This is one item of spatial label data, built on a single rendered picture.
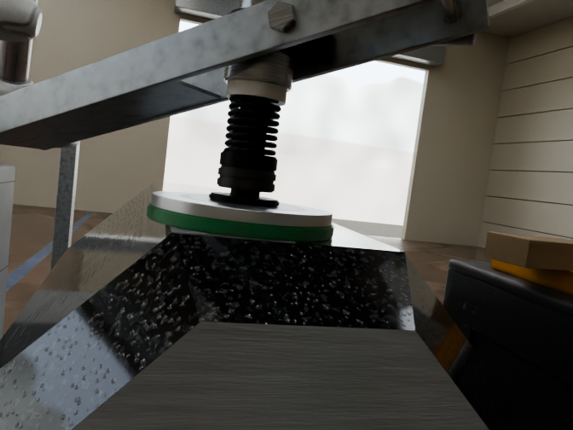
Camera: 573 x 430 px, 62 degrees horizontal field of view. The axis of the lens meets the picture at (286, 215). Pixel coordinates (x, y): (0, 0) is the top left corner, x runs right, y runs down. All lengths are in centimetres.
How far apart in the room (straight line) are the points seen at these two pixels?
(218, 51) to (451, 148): 895
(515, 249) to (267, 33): 62
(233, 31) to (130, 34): 745
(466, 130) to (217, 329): 931
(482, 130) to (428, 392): 941
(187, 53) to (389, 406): 41
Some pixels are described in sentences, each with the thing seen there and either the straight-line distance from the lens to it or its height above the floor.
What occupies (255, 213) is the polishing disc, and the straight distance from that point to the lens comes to 46.
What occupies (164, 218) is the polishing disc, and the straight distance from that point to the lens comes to 50.
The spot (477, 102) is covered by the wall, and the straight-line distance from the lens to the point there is 978.
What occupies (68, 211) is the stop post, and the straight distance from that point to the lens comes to 287.
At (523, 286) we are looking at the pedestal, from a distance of 100.
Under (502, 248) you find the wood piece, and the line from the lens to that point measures 96.
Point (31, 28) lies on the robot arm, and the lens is 123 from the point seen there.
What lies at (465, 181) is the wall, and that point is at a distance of 962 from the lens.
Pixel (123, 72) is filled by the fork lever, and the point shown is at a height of 98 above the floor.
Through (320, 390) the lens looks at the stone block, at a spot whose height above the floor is 71.
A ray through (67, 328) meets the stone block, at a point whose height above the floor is 73.
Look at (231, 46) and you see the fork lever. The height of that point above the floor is 102.
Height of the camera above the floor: 89
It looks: 5 degrees down
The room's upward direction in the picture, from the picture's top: 7 degrees clockwise
